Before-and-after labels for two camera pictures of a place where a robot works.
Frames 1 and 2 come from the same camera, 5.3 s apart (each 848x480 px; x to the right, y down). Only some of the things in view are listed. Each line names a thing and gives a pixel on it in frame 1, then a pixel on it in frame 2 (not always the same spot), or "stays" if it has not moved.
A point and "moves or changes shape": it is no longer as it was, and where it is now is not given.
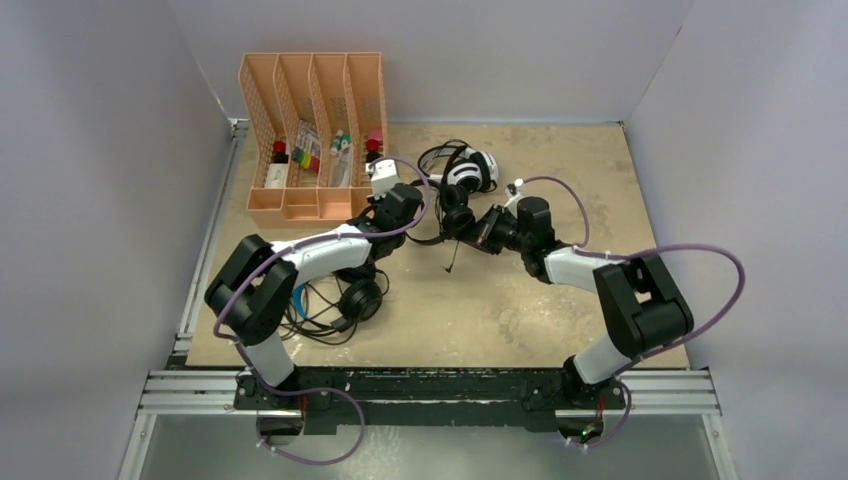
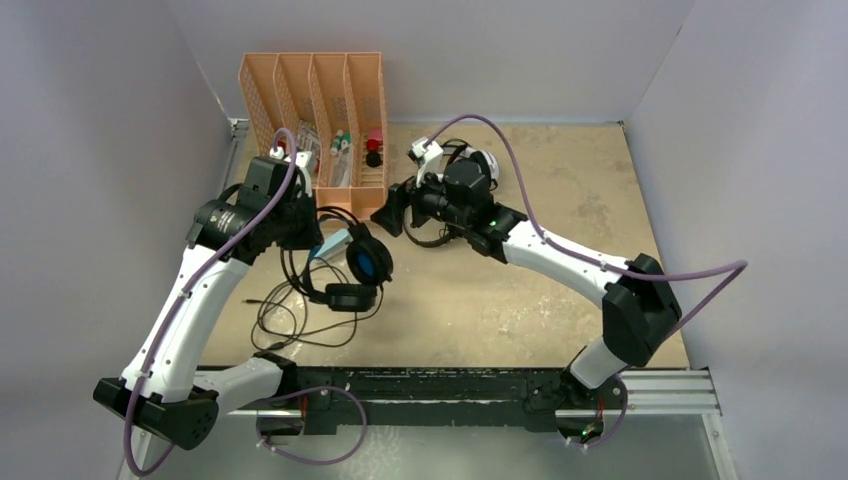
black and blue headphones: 361,300 moves or changes shape
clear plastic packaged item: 342,168 stays
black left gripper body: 401,239 to 297,224
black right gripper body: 498,232 to 430,197
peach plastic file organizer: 312,123 stays
